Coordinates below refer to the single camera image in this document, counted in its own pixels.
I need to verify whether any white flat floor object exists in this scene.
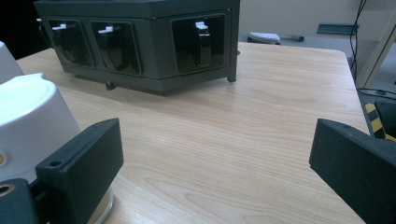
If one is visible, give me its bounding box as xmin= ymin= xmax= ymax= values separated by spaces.
xmin=247 ymin=31 xmax=305 ymax=45

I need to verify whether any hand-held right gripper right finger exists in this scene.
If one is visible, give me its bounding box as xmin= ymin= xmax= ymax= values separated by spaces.
xmin=308 ymin=118 xmax=396 ymax=224

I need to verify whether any black curtain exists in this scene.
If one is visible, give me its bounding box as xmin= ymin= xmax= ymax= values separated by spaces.
xmin=0 ymin=0 xmax=51 ymax=61

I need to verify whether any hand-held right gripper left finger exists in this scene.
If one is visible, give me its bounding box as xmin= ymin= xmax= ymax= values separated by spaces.
xmin=35 ymin=117 xmax=125 ymax=224

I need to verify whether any black stand base striped edge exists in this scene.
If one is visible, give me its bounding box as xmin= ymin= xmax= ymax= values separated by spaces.
xmin=363 ymin=100 xmax=396 ymax=143

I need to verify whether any black wall cable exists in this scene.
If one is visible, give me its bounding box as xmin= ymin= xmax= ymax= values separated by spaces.
xmin=348 ymin=0 xmax=369 ymax=83

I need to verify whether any black corner spice rack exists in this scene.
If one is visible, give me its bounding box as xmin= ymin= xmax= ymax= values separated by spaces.
xmin=33 ymin=0 xmax=242 ymax=96

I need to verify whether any black floor cable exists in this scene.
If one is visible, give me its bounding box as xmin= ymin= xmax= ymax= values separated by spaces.
xmin=356 ymin=87 xmax=396 ymax=101

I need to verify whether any dark green bar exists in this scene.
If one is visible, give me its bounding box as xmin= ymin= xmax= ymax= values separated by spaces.
xmin=317 ymin=22 xmax=360 ymax=35

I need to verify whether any white-lid jar pale spice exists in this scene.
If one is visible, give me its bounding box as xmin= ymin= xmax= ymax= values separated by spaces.
xmin=0 ymin=73 xmax=115 ymax=224

